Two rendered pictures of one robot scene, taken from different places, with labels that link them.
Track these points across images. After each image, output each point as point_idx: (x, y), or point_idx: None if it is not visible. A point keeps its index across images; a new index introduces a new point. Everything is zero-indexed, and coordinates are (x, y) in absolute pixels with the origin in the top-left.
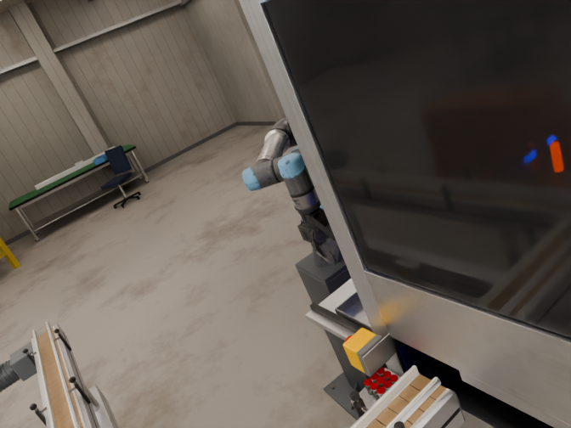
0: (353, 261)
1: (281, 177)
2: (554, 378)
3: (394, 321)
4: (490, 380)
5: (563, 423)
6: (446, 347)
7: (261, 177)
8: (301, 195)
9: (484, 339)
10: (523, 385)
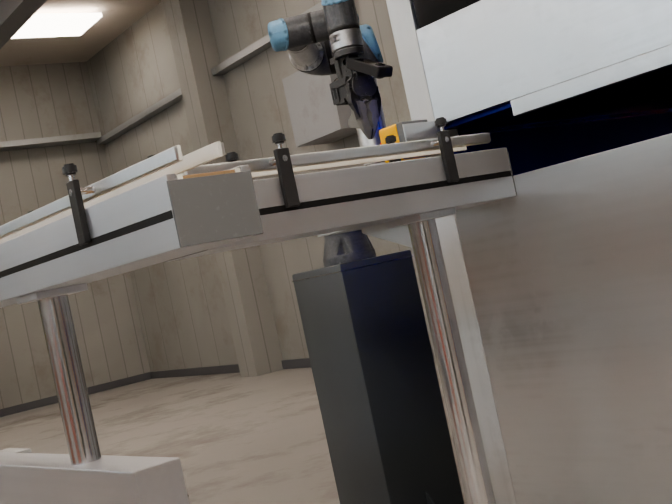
0: (405, 23)
1: (318, 28)
2: (589, 8)
3: (444, 88)
4: (540, 80)
5: (602, 70)
6: (498, 72)
7: (292, 26)
8: (343, 28)
9: (533, 16)
10: (568, 51)
